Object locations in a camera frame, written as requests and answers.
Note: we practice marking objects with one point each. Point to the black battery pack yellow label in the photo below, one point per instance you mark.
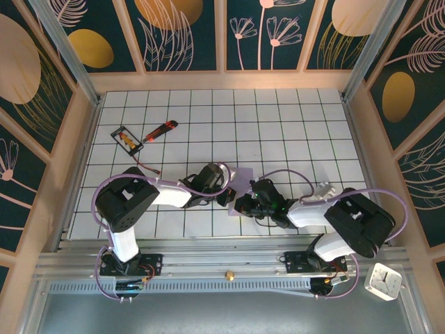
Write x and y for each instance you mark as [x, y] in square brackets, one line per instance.
[127, 140]

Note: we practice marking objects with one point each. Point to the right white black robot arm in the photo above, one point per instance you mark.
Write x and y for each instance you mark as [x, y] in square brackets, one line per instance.
[313, 214]

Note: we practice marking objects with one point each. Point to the white square alarm clock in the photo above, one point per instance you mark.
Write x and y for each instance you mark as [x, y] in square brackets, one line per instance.
[382, 282]

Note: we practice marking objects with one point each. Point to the small brass knob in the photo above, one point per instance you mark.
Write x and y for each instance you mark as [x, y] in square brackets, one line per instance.
[229, 275]

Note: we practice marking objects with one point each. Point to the red black utility knife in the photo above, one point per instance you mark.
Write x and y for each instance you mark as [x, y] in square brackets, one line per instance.
[160, 131]

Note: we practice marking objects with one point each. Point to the aluminium corner post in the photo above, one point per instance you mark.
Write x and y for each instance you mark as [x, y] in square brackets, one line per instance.
[376, 52]
[72, 59]

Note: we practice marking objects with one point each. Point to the grey metal sheet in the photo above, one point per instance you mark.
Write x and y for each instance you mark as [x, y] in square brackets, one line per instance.
[222, 313]

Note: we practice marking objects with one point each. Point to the aluminium side rail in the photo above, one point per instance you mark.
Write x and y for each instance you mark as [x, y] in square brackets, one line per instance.
[358, 139]
[87, 139]

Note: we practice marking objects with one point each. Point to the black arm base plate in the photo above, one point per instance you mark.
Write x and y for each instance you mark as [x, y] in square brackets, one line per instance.
[295, 262]
[153, 264]

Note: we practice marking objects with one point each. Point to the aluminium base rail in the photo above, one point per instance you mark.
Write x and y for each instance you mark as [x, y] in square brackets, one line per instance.
[208, 259]

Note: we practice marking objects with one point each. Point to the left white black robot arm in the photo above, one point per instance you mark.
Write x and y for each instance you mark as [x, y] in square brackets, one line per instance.
[123, 243]

